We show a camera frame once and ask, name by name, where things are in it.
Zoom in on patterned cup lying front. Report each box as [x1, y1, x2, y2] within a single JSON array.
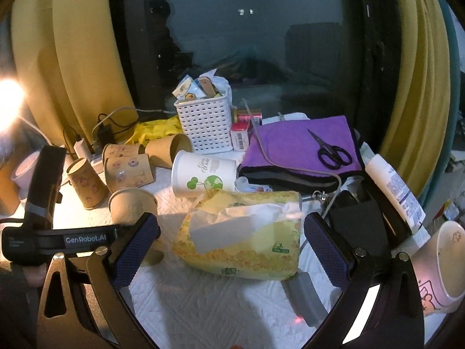
[[104, 154, 155, 193]]

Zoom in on small pink white box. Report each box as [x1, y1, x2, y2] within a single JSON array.
[[230, 122, 250, 152]]

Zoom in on white lotion tube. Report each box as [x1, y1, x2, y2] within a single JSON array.
[[365, 154, 425, 234]]

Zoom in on white paper cup green print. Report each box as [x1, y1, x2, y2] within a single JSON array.
[[171, 150, 237, 198]]

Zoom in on yellow left curtain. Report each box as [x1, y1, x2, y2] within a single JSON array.
[[11, 0, 137, 145]]

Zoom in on yellow right curtain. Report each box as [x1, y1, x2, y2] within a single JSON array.
[[381, 0, 450, 195]]

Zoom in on patterned cup lying back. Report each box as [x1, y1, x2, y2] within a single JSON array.
[[102, 143, 144, 161]]

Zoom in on white perforated basket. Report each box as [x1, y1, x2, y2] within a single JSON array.
[[174, 88, 233, 154]]

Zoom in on yellow curtain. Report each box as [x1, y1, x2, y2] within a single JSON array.
[[11, 0, 137, 145], [381, 0, 450, 195]]

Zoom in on white desk lamp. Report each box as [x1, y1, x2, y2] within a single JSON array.
[[0, 78, 25, 134]]

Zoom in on yellow tissue pack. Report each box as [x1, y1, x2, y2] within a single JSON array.
[[173, 190, 304, 280]]

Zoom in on black scissors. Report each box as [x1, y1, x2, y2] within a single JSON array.
[[307, 129, 353, 170]]

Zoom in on plain brown paper cup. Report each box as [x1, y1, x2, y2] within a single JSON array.
[[108, 188, 158, 236]]

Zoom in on white power strip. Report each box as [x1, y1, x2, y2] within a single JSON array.
[[88, 153, 104, 174]]

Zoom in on patterned cup lying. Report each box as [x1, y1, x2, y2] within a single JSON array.
[[102, 143, 144, 161], [104, 154, 155, 193]]

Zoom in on patterned cup standing inverted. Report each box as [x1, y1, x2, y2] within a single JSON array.
[[66, 158, 109, 210]]

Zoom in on white ceramic cartoon mug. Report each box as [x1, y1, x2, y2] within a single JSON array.
[[412, 221, 464, 316]]

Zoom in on black power adapter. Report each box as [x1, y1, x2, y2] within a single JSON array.
[[97, 124, 116, 147]]

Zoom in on white charger plug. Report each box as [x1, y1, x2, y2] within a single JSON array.
[[73, 139, 92, 161]]

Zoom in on brown cup lying back right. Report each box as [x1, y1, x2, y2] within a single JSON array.
[[145, 134, 193, 169]]

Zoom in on purple folded cloth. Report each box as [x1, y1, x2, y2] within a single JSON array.
[[238, 115, 364, 194]]

